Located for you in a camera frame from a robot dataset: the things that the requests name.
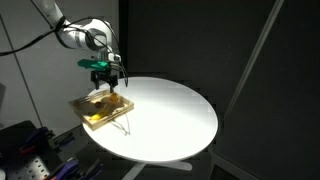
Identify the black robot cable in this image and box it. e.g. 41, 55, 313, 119
0, 16, 130, 89

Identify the white table base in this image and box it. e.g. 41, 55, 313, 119
121, 160, 194, 180

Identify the thin dark wall rod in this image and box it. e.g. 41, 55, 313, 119
0, 13, 43, 128

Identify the perforated metal plate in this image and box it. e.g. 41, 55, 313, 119
0, 156, 52, 180

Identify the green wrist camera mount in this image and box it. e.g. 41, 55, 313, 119
77, 58, 112, 71

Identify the grey diagonal pole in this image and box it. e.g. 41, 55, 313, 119
221, 0, 286, 125

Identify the purple spring clamp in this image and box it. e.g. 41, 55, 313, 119
49, 159, 80, 180

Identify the wooden slatted crate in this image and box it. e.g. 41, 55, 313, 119
68, 87, 135, 132

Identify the black clamp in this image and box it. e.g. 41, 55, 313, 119
53, 131, 76, 148

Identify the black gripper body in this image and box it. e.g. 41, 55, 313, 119
90, 69, 119, 85

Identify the yellow banana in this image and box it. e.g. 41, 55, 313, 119
88, 105, 111, 122

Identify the purple clamp with orange tip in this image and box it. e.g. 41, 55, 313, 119
18, 126, 56, 154

